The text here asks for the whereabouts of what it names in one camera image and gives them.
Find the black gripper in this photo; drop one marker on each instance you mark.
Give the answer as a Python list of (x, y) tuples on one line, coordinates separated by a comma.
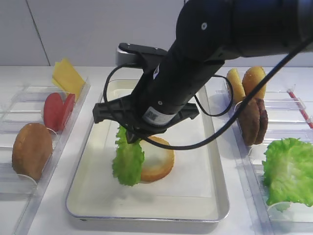
[(159, 101)]

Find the right clear acrylic rack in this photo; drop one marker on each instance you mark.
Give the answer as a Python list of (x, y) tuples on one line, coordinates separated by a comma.
[(284, 121)]

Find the rear brown meat patty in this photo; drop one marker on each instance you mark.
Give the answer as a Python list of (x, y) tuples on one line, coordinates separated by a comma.
[(263, 124)]

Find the right bun top right rack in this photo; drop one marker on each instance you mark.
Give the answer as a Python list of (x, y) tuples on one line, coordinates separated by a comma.
[(252, 77)]

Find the left bun slice right rack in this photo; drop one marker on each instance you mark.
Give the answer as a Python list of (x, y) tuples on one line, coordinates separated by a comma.
[(238, 90)]

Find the front red tomato slice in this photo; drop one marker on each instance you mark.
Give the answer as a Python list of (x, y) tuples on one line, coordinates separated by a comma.
[(52, 111)]

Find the yellow cheese slice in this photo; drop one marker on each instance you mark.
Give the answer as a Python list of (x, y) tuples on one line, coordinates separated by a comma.
[(62, 72), (74, 85)]

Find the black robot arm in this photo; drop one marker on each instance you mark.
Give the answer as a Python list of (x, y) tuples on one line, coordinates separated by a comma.
[(208, 32)]

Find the red tomato slice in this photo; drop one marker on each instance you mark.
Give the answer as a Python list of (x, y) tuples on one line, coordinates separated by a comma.
[(66, 111), (52, 111)]

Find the brown bun left rack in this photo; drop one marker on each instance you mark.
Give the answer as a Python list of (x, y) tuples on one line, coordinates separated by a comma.
[(31, 150)]

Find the brown meat patty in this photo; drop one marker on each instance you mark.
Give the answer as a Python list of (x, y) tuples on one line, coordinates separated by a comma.
[(249, 120), (263, 124)]

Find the clear acrylic rack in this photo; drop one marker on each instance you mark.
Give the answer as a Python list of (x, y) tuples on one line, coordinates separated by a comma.
[(20, 195), (284, 121)]

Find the green lettuce leaf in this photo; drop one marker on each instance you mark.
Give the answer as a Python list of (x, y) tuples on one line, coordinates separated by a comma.
[(128, 161), (288, 172)]

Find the rear red tomato slice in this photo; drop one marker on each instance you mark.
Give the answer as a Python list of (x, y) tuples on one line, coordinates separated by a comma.
[(66, 111)]

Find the bottom bun slice on tray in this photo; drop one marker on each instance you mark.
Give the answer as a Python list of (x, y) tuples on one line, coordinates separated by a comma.
[(158, 162)]

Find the front yellow cheese slice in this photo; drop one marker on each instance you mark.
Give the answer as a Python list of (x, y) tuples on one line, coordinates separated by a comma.
[(74, 85)]

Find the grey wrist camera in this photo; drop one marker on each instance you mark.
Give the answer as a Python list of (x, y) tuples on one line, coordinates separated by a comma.
[(139, 55)]

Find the white paper sheet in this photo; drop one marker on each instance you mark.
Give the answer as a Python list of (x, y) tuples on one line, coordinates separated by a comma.
[(190, 175)]

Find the rear yellow cheese slice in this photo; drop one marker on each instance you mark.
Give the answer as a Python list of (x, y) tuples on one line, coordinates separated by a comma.
[(62, 72)]

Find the left clear acrylic rack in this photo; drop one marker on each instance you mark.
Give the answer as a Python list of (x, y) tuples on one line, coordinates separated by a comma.
[(20, 195)]

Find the green lettuce leaf in rack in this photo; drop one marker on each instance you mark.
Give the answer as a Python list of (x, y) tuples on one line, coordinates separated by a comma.
[(288, 172)]

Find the metal baking tray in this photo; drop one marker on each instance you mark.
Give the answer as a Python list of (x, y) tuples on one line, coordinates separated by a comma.
[(89, 197)]

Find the front brown meat patty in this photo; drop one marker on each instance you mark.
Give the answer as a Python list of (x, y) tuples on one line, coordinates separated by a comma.
[(249, 120)]

